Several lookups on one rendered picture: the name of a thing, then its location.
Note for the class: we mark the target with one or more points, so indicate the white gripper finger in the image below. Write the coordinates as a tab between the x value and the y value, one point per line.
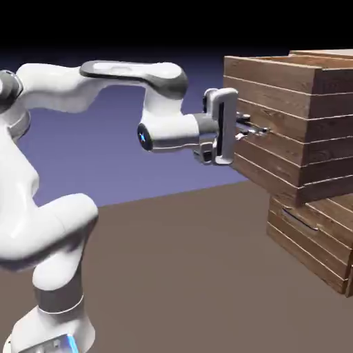
242	116
239	136

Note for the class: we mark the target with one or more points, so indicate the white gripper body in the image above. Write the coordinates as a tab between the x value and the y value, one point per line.
228	124

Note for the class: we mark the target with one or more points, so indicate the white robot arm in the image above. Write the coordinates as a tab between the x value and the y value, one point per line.
55	82

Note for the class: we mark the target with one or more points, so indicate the brown wooden cabinet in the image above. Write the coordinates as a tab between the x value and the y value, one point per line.
331	110

